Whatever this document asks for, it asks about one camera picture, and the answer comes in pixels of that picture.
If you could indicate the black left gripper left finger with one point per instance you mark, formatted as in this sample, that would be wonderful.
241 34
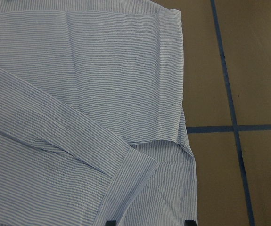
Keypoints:
110 223

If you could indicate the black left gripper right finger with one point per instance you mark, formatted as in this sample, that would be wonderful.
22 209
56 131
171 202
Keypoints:
189 223

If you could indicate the light blue striped shirt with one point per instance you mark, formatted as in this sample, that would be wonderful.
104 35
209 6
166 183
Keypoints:
92 126

